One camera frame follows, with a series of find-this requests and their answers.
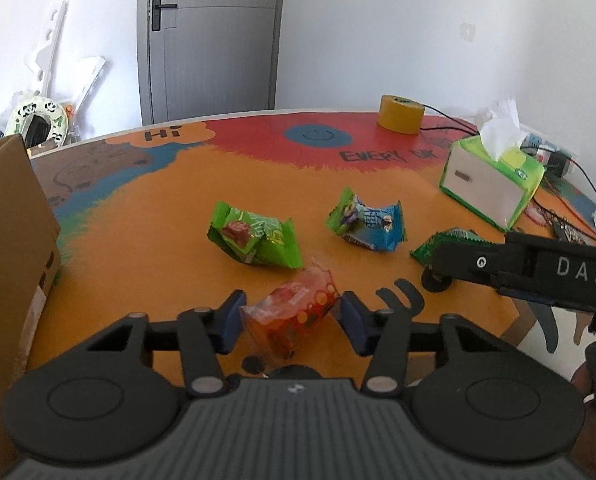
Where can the white foam board with holes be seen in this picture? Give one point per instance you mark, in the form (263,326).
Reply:
(47,50)

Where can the white wall plate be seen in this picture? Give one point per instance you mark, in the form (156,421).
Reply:
(467,32)

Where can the bright green snack packet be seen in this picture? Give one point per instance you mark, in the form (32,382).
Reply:
(255,232)

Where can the yellow tape roll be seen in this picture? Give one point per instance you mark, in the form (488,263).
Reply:
(400,112)

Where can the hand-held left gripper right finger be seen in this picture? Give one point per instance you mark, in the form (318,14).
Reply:
(354,322)

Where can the black power adapter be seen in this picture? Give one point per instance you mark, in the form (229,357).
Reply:
(559,165)

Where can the grey door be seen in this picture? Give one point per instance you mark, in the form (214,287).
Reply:
(212,50)

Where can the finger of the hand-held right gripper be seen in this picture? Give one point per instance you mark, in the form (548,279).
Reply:
(470,261)

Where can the white power strip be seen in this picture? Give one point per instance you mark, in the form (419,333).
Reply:
(535,141)

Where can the panda print toilet seat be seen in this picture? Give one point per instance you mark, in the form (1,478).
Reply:
(20,115)

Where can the dark green snack packet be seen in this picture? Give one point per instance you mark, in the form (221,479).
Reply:
(430,247)

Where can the white foam piece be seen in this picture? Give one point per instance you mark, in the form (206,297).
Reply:
(87,77)

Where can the orange snack packet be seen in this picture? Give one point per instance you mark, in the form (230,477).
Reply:
(290,310)

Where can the green and white tissue box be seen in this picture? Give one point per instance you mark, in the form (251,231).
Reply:
(483,185)

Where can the person's right hand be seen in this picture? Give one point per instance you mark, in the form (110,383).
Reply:
(584,381)

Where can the blue and green snack packet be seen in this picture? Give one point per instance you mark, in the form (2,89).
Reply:
(370,220)

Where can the bunch of keys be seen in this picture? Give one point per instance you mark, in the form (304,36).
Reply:
(568,231)

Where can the brown cardboard box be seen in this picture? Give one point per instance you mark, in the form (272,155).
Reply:
(7,240)

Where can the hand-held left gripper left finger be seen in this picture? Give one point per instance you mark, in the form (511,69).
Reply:
(230,320)

